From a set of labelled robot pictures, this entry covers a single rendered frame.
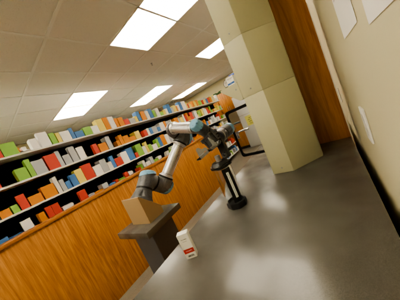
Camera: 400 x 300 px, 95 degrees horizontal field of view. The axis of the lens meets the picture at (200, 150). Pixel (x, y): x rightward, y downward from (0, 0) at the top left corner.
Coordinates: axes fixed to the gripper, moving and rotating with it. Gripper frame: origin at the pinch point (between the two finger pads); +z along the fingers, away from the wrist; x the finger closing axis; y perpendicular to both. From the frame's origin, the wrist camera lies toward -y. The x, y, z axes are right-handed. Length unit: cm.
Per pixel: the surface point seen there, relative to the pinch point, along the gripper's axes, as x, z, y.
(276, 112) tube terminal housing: 26.9, -35.0, -8.7
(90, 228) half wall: -181, 13, 23
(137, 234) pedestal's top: -61, 25, -9
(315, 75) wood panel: 47, -72, -9
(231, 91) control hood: 16.6, -34.6, 16.6
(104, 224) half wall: -183, 0, 16
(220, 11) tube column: 39, -39, 49
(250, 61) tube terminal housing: 34, -36, 20
